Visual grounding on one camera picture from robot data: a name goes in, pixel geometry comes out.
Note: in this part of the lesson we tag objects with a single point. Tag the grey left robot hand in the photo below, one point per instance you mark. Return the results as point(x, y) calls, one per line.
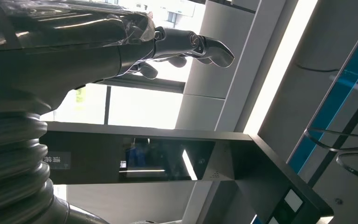
point(58, 55)

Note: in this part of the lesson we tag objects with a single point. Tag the black inbound scanning machine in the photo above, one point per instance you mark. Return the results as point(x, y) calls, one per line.
point(197, 160)

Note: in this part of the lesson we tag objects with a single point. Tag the ceiling light strip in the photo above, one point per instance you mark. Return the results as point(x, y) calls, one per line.
point(277, 68)

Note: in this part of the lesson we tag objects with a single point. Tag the dark window frame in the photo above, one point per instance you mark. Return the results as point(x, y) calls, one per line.
point(142, 84)

